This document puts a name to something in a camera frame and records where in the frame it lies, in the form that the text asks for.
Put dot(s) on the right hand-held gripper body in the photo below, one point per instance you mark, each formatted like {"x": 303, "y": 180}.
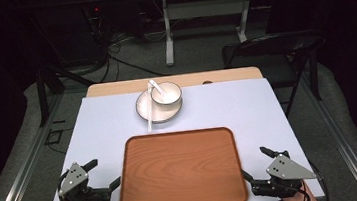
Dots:
{"x": 284, "y": 171}

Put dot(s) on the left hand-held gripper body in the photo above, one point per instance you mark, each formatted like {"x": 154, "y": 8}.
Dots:
{"x": 74, "y": 180}

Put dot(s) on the person's right hand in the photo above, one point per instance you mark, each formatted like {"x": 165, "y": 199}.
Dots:
{"x": 302, "y": 199}

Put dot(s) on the white table sheet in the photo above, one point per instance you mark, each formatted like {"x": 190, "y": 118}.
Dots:
{"x": 235, "y": 114}

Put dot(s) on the brown wooden tray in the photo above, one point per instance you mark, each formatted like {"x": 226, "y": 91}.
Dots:
{"x": 180, "y": 172}

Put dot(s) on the light wooden table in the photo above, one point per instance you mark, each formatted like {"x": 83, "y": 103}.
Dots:
{"x": 115, "y": 87}

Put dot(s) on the white plate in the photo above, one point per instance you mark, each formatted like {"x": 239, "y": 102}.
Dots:
{"x": 159, "y": 115}

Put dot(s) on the black metal stand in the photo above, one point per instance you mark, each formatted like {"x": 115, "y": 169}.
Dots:
{"x": 42, "y": 94}

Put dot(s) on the white bowl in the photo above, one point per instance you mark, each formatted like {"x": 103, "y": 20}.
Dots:
{"x": 173, "y": 100}

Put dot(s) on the white spoon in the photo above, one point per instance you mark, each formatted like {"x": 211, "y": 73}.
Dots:
{"x": 155, "y": 86}

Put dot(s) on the black folding chair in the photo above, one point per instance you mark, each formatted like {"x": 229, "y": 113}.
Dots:
{"x": 274, "y": 46}

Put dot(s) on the desk with white legs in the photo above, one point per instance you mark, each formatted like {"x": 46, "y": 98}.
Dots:
{"x": 205, "y": 8}

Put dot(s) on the metal floor rail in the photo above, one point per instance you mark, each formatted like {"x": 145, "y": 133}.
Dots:
{"x": 23, "y": 170}
{"x": 342, "y": 150}

